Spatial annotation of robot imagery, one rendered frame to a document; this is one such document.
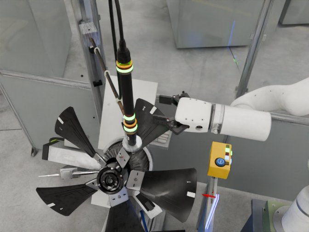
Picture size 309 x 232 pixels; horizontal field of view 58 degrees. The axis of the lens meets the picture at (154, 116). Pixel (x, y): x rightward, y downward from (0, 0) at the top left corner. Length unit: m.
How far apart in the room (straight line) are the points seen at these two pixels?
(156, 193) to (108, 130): 0.44
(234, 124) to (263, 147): 1.29
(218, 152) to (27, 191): 1.82
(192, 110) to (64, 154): 0.81
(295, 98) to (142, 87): 0.79
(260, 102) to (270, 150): 1.23
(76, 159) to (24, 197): 1.39
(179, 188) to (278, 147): 1.04
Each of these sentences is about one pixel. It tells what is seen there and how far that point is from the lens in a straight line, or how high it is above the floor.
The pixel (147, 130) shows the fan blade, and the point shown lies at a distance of 1.15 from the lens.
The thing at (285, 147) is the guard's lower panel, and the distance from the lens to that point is 2.09.
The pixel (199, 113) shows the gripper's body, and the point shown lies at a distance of 0.81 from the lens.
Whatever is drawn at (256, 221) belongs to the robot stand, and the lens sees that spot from 1.52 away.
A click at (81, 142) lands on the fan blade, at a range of 1.26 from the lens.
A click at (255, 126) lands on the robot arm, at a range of 0.81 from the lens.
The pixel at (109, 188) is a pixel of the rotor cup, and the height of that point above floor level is 1.20.
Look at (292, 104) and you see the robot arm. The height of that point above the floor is 1.75.
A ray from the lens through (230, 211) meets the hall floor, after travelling 2.55.
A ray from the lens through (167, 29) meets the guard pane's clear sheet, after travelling 1.53.
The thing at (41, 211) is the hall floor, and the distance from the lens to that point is 2.64.
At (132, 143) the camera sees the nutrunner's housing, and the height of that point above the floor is 1.47.
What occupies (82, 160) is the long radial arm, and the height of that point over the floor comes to 1.12.
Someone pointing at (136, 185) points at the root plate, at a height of 1.18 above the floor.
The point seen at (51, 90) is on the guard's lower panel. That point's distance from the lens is 2.16.
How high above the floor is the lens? 2.27
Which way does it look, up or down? 48 degrees down
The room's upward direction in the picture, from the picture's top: straight up
